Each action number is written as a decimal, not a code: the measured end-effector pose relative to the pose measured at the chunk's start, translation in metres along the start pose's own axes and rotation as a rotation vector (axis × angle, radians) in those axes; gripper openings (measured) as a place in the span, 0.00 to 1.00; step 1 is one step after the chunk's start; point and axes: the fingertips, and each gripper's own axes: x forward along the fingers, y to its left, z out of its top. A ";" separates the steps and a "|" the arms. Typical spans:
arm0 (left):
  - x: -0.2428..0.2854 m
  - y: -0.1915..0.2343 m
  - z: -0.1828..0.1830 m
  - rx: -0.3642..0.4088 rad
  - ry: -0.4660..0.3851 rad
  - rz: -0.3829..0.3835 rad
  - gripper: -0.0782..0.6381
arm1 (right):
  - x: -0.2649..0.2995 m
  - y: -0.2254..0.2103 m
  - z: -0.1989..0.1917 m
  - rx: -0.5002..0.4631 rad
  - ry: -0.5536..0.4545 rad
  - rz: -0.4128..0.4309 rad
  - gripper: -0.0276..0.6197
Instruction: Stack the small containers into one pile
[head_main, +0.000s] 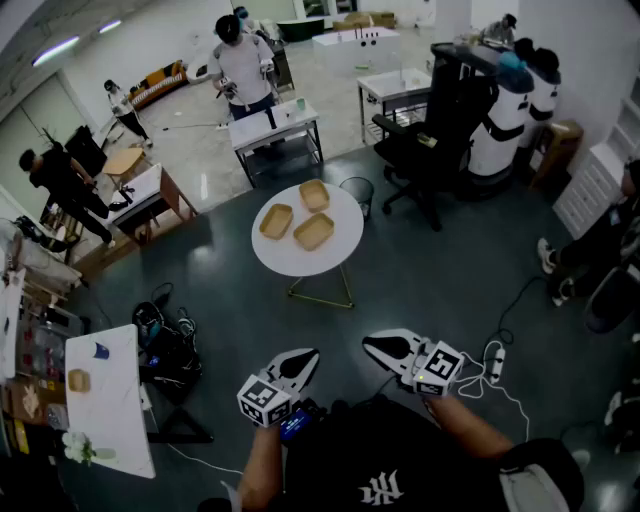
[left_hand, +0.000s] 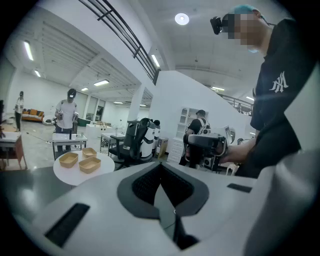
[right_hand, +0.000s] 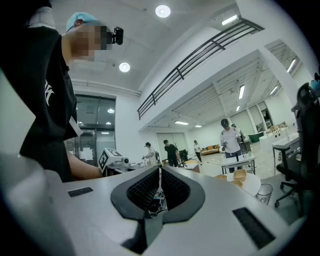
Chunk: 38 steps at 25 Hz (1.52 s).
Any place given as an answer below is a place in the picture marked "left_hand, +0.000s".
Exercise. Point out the round ceiling light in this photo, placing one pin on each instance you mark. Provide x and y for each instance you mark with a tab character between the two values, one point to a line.
181	18

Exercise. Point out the orange sofa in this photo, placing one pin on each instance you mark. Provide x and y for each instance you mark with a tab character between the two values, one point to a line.
32	115

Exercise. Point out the black stair railing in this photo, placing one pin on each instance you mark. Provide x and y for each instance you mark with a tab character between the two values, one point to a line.
237	103

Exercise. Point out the wooden desk white top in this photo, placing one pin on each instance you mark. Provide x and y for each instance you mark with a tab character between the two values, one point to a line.
12	150

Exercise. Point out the black office chair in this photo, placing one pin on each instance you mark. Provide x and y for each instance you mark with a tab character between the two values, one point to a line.
130	142

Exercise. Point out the white counter block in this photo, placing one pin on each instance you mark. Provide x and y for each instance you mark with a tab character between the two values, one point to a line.
98	132

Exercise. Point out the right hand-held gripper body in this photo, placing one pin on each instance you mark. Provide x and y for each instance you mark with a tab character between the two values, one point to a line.
202	141

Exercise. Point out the white table black frame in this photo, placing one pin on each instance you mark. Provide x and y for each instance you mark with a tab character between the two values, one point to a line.
67	138

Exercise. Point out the teal hair cap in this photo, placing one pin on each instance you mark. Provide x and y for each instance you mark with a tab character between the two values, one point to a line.
243	9

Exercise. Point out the black head-worn camera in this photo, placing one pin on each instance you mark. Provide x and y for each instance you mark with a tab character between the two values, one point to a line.
216	25

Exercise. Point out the black mezzanine railing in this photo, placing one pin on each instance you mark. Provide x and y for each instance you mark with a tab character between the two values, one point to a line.
125	32

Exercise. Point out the dark green tub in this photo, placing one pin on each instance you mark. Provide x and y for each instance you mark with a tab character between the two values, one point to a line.
83	121

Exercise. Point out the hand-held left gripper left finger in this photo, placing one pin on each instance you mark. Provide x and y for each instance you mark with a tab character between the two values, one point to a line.
125	197

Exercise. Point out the person's black printed t-shirt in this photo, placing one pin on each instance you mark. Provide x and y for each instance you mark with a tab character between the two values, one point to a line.
275	112

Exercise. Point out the person's right forearm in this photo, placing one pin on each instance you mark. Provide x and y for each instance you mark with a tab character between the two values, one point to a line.
250	150

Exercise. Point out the tube ceiling light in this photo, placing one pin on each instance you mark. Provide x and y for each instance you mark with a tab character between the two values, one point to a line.
155	60
84	89
28	50
101	82
217	88
37	73

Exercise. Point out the person's right hand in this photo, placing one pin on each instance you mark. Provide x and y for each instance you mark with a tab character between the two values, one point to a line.
232	155

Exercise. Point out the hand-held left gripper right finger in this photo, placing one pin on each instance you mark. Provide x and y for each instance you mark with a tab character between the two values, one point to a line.
197	197

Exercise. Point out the tall cardboard box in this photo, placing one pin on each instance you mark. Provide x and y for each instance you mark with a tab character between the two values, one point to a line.
162	147

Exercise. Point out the person's head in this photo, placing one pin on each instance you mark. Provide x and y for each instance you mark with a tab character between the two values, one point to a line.
250	32

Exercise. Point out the white drawer cabinet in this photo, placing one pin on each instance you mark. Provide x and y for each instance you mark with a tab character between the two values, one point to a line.
180	130

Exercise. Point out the blue face mask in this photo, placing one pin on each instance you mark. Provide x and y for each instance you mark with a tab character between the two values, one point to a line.
253	50

